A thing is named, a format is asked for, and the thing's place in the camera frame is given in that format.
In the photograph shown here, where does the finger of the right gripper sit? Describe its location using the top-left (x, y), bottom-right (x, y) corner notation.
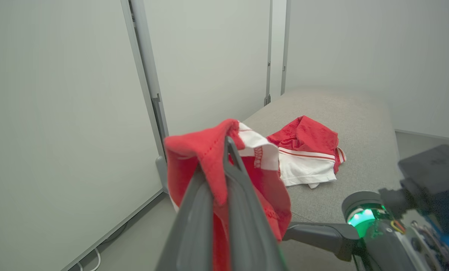
top-left (283, 221), bottom-right (361, 262)

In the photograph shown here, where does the grey fabric sofa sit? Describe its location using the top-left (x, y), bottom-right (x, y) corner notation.
top-left (242, 87), bottom-right (404, 271)

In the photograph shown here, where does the grey partition leg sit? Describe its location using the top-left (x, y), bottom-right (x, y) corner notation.
top-left (155, 155), bottom-right (169, 194)

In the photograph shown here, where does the red white striped garment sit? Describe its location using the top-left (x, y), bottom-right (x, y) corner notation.
top-left (266, 115), bottom-right (347, 189)

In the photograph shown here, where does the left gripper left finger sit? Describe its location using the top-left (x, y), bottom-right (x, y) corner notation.
top-left (155, 167), bottom-right (215, 271)

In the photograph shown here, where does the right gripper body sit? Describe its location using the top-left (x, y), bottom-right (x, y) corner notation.
top-left (341, 191), bottom-right (449, 271)

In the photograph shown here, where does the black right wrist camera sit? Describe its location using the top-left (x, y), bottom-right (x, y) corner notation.
top-left (379, 145), bottom-right (449, 234)

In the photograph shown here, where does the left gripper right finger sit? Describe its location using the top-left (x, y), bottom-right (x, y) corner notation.
top-left (224, 136), bottom-right (287, 271)

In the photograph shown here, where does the red garment white patterned band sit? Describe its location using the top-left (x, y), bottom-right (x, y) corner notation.
top-left (164, 119), bottom-right (293, 271)

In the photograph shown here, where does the white looped power cable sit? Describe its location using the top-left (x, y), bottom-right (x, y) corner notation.
top-left (75, 247), bottom-right (102, 271)

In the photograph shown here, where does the white partition panel grey frame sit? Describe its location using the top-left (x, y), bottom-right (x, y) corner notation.
top-left (0, 0), bottom-right (165, 271)
top-left (128, 0), bottom-right (274, 160)
top-left (280, 0), bottom-right (449, 143)

